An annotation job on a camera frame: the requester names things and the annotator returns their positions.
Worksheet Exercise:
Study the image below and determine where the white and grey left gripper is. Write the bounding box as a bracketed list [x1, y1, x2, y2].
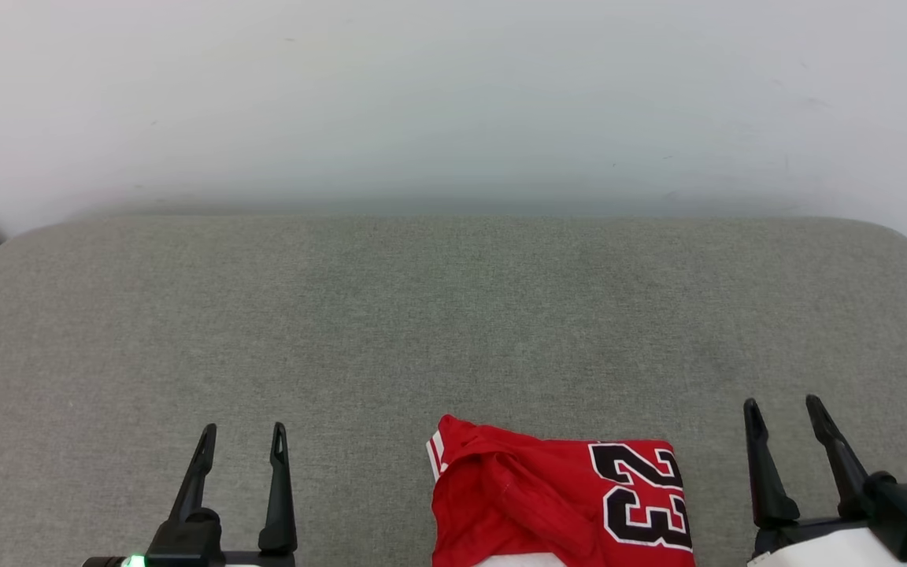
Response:
[168, 421, 298, 567]

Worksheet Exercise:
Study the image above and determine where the white and grey right gripper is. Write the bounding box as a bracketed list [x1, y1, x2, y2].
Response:
[742, 394, 907, 567]

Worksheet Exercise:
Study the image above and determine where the red Bulls 23 jersey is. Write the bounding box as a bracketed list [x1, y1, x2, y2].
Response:
[425, 414, 696, 567]

